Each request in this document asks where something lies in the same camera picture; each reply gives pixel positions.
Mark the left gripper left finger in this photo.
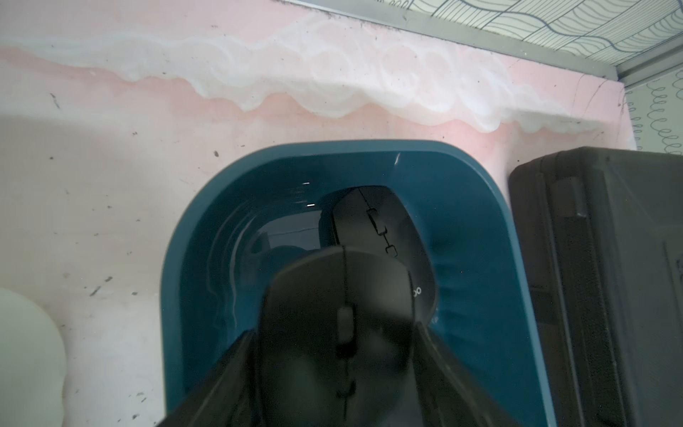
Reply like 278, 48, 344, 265
160, 330, 259, 427

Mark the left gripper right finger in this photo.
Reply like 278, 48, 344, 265
413, 323, 519, 427

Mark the black mouse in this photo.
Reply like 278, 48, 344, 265
256, 247, 414, 426
318, 186, 439, 325

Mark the teal storage box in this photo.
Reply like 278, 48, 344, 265
160, 140, 556, 426

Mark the white storage box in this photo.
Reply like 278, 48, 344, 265
1, 288, 67, 426

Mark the black plastic tool case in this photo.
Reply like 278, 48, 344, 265
508, 147, 682, 426

